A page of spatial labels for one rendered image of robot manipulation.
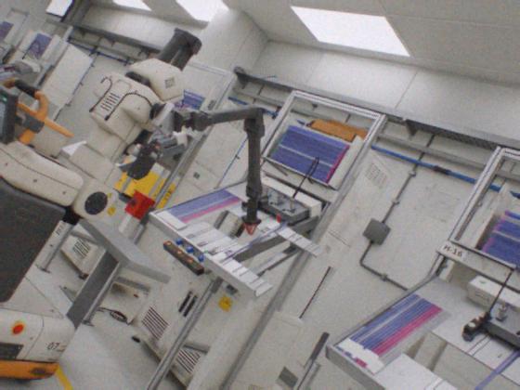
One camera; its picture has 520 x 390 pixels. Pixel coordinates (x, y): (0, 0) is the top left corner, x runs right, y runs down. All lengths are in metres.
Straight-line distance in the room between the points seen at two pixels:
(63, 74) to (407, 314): 5.58
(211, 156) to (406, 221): 1.67
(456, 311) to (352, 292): 2.11
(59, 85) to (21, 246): 5.17
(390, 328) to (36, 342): 1.36
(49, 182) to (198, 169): 2.37
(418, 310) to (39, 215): 1.54
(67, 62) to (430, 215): 4.69
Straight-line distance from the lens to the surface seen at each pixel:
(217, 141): 4.22
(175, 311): 3.19
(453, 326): 2.35
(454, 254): 2.58
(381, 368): 2.10
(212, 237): 2.86
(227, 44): 6.23
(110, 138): 2.26
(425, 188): 4.49
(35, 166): 1.89
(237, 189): 3.36
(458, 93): 4.85
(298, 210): 2.97
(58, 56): 6.99
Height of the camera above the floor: 0.98
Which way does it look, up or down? 4 degrees up
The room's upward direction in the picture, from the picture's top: 31 degrees clockwise
